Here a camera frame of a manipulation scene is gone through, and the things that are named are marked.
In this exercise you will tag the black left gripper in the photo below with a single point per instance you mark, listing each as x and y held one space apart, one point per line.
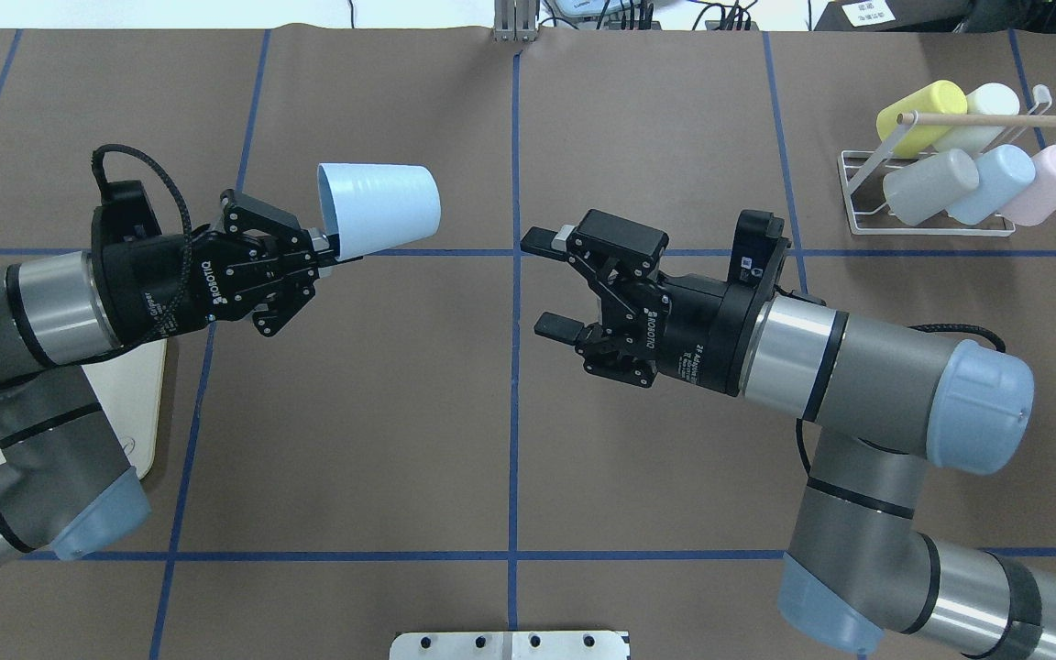
145 287

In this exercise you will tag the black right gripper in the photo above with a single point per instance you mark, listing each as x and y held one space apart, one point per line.
704 335

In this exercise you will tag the grey plastic cup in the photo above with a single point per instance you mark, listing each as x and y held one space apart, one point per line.
926 187

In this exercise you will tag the light blue plastic cup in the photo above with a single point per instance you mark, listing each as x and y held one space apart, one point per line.
1004 172

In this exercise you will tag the pink plastic cup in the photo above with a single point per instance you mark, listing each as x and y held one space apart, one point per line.
1037 202

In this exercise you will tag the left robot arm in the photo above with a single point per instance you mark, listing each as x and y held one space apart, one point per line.
65 482

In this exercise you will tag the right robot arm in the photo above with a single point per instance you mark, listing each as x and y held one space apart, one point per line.
889 400

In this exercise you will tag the cream plastic tray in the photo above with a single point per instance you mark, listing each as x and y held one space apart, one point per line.
130 390

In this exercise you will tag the aluminium frame post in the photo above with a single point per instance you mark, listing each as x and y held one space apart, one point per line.
516 20

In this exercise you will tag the white wire cup rack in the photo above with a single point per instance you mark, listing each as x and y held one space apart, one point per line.
935 119

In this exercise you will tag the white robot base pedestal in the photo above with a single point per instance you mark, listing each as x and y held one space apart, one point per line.
556 644

